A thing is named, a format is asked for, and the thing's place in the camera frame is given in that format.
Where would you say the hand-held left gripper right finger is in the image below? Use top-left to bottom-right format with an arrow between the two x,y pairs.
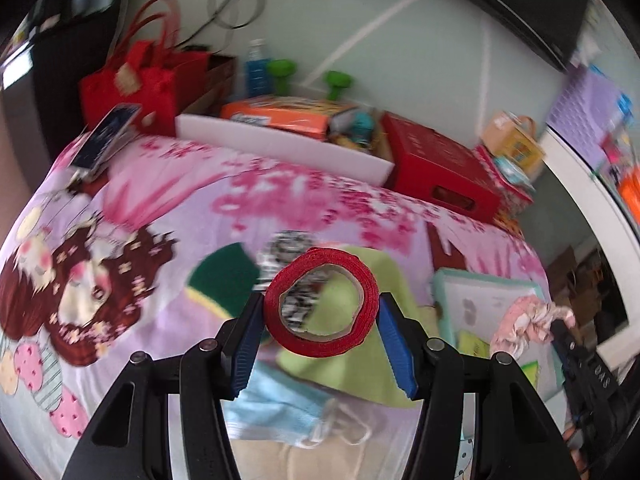
377,292 -> 568,480

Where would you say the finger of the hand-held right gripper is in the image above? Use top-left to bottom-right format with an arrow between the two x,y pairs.
550,317 -> 581,363

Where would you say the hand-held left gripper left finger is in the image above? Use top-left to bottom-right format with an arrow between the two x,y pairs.
60,292 -> 266,480

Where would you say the pink scrunchie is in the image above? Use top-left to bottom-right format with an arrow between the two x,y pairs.
489,296 -> 576,361

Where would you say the light green cloth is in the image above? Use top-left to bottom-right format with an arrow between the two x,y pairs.
275,246 -> 426,408

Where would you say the blue face mask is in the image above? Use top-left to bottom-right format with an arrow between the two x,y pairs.
222,360 -> 376,448

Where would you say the large green tissue pack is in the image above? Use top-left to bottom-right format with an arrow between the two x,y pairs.
457,330 -> 493,359

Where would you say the teal shallow box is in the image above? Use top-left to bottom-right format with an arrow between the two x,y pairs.
431,267 -> 568,406

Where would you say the leopard print scrunchie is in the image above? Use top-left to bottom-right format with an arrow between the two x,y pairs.
257,230 -> 326,331

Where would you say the red tape roll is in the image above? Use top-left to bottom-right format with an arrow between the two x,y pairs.
264,247 -> 381,358

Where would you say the open brown cardboard box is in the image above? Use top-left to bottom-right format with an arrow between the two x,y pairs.
545,245 -> 631,331

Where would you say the green yellow sponge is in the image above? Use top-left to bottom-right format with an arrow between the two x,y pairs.
186,242 -> 261,318

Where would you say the red gold ornate box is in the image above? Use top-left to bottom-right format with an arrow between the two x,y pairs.
492,212 -> 526,238

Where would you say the pink printed blanket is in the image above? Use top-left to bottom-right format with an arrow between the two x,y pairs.
0,127 -> 556,480

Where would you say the red white patterned box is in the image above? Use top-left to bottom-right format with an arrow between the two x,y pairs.
475,145 -> 536,226

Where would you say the white desk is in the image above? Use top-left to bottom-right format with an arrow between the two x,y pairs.
540,127 -> 640,361

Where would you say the blue wipes packet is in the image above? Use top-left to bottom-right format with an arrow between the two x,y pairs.
492,155 -> 531,186

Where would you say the red gift box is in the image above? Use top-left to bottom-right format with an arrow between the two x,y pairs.
382,112 -> 503,223

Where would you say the yellow carry box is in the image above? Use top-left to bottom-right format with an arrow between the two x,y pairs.
481,111 -> 546,181

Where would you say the white foam board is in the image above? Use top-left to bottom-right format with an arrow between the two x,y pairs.
175,114 -> 396,186

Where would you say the purple basket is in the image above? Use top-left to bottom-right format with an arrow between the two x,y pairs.
545,65 -> 631,171

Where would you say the teal toy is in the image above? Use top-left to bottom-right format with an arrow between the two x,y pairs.
345,110 -> 378,148

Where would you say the orange packet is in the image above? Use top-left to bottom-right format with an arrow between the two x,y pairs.
220,94 -> 333,141

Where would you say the dark blue flat box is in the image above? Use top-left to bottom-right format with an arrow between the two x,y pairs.
67,102 -> 143,173

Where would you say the blue bottle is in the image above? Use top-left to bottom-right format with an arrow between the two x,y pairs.
243,39 -> 271,101

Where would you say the green dumbbell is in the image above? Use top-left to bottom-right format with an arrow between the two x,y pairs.
324,72 -> 354,102
267,60 -> 298,95

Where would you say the red tote bag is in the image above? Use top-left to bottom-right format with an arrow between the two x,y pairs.
80,0 -> 211,136

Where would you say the dark cabinet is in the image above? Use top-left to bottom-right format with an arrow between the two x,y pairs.
0,0 -> 126,128

